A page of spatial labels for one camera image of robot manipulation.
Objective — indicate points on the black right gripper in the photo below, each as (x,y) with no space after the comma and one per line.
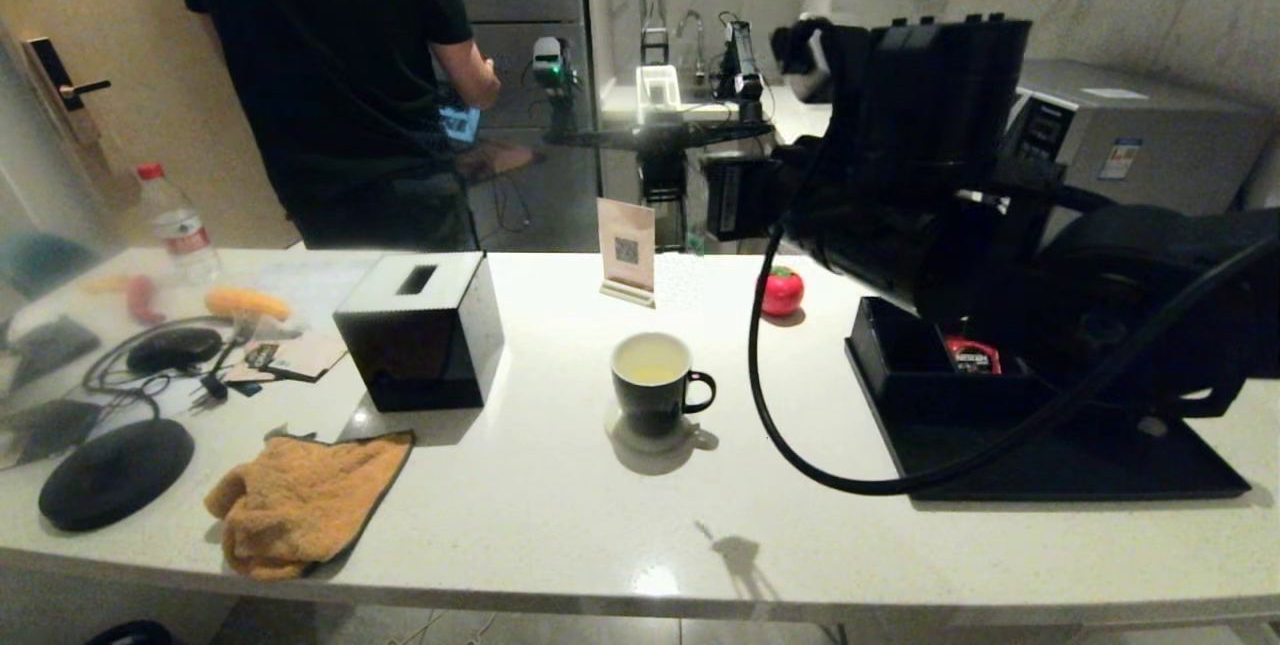
(745,200)

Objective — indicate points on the clear plastic wrapper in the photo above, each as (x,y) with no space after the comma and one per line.
(695,245)

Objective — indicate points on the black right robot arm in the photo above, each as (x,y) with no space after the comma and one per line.
(950,125)

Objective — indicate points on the red tomato-shaped timer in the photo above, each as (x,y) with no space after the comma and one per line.
(785,293)

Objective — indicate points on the black rig stand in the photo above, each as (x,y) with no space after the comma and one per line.
(660,135)

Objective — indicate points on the QR code sign stand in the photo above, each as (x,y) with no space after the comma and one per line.
(626,245)

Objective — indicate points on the white rig box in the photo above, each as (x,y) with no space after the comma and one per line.
(658,92)

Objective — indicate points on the chrome faucet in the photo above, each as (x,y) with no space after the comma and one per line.
(682,23)

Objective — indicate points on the black mug white inside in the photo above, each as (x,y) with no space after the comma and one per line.
(650,410)

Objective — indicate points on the black compartment box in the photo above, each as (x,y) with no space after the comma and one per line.
(900,375)

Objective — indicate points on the white round coaster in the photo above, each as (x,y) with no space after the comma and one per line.
(625,441)

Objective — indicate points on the red Nescafe coffee sachet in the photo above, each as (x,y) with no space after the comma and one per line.
(972,357)

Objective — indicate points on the black tissue box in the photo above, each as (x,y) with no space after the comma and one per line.
(420,355)

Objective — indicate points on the silver microwave oven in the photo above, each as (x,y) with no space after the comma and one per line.
(1140,145)

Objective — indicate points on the black serving tray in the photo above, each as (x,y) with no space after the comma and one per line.
(1050,470)

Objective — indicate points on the person in black shirt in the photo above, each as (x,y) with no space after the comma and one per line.
(320,55)

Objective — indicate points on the clear plastic bag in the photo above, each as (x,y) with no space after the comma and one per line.
(272,327)

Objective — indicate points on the yellow toy corn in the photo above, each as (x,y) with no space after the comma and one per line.
(247,304)

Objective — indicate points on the orange towel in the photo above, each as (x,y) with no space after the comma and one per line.
(300,505)

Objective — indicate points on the red-capped water bottle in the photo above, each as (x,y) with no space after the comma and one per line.
(180,233)

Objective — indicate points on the black oval mouse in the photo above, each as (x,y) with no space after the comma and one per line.
(174,350)

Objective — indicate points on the red chili pepper toy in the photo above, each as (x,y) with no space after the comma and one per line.
(144,299)

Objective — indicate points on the black round kettle base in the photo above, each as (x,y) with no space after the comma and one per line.
(116,475)

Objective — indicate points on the teal rounded object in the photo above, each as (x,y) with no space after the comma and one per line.
(45,263)

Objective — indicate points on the black pouch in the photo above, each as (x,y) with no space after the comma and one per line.
(50,349)

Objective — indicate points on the black rounded floor object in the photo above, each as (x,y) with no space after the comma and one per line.
(130,635)

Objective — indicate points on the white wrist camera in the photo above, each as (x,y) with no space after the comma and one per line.
(805,60)

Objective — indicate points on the grey upright rig post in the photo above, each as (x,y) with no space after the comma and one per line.
(651,17)

